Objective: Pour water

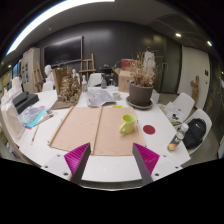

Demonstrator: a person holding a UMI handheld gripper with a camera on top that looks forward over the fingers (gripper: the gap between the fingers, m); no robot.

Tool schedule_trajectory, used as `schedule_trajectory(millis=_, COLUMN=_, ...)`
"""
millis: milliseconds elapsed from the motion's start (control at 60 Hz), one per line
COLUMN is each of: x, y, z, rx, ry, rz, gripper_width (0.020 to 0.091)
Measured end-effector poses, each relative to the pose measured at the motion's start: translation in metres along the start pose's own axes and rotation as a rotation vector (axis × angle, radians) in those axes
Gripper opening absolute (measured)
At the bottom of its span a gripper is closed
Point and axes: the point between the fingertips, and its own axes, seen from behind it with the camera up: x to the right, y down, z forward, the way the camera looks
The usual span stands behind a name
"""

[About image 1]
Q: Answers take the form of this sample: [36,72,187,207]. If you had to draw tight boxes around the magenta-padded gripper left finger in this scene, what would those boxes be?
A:
[41,142,92,185]

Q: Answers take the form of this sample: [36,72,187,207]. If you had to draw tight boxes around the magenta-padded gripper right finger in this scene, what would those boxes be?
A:
[132,142,184,186]

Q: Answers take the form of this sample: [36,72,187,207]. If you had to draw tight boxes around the flat round red coaster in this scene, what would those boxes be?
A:
[142,124,157,136]

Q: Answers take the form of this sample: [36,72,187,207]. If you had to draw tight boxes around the light green mug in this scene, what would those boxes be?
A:
[118,114,137,135]

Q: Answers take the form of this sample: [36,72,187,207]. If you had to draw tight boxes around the pencil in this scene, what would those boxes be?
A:
[30,124,40,146]

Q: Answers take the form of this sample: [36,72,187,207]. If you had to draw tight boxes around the grey plant saucer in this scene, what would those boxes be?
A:
[125,95,154,111]

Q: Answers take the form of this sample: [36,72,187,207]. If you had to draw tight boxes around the black backpack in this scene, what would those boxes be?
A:
[182,118,208,150]

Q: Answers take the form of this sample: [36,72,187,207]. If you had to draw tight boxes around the loose papers stack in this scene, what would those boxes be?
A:
[165,101,185,123]

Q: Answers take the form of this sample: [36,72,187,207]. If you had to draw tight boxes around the colourful picture book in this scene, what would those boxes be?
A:
[19,105,48,130]

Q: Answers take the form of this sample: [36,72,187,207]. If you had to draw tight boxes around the open grey newspaper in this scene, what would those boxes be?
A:
[85,89,117,108]

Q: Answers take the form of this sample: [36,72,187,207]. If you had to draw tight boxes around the dried plant in grey pot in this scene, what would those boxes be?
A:
[126,50,164,108]

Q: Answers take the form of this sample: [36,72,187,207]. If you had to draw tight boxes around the brown wooden root sculpture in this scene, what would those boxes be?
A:
[51,68,83,110]

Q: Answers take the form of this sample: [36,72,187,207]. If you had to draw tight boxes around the white bag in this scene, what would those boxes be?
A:
[1,102,26,141]

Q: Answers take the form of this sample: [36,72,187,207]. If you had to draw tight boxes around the black flat box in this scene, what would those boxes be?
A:
[11,91,29,107]
[15,93,40,115]

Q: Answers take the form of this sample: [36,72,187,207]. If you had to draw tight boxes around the white spray bottle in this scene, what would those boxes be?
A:
[81,74,88,93]

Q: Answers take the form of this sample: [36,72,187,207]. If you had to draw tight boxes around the brown cardboard box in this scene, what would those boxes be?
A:
[114,68,134,94]

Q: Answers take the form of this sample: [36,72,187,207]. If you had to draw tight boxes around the small white figurine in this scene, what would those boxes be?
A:
[71,68,81,84]

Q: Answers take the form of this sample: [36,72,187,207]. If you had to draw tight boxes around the white plaster bust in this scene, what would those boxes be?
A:
[44,64,55,84]

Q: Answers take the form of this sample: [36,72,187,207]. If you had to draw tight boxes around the wooden easel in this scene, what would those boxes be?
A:
[33,61,44,93]
[79,53,97,81]

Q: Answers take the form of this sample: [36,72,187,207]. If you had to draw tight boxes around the red box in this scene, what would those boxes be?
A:
[120,58,134,70]

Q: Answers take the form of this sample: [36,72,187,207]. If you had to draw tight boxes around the white cabinet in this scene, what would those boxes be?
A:
[19,47,42,94]

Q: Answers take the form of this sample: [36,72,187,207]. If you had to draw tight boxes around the long ceiling light panel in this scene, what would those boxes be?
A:
[6,0,114,56]

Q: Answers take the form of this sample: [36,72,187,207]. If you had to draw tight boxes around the dark wall screen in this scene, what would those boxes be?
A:
[43,35,84,68]

